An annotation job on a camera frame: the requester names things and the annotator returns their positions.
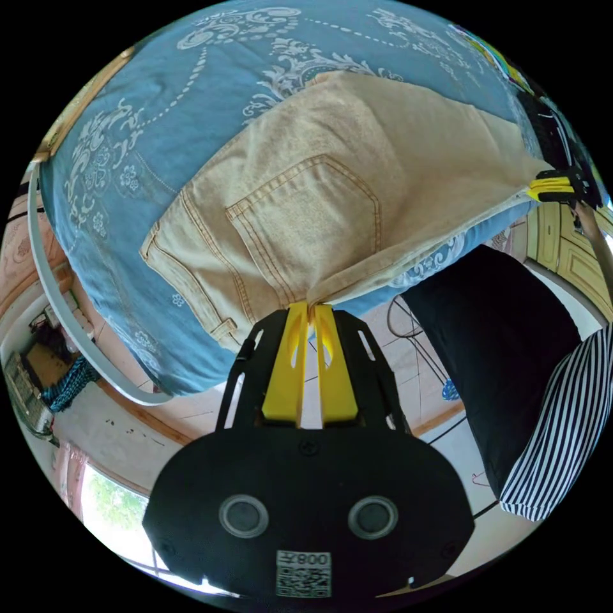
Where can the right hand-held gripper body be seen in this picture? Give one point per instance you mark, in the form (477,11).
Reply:
(585,184)

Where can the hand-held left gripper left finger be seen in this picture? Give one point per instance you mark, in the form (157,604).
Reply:
(285,373)

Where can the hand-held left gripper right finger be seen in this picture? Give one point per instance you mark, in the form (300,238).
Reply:
(338,378)

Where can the beige jeans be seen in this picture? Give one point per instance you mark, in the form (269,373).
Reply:
(335,191)

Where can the person's right forearm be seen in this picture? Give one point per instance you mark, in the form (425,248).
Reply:
(601,244)

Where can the person's right hand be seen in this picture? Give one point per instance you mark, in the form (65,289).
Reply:
(585,215)

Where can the yellow wooden cupboard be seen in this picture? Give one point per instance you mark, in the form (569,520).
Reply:
(567,249)

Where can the person's body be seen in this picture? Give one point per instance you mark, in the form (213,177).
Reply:
(498,354)

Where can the window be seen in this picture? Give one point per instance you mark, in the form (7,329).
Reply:
(115,503)

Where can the pink curtain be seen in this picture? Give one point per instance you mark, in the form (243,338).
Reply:
(69,474)

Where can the bed with blue printed sheet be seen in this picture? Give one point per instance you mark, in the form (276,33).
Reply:
(191,115)

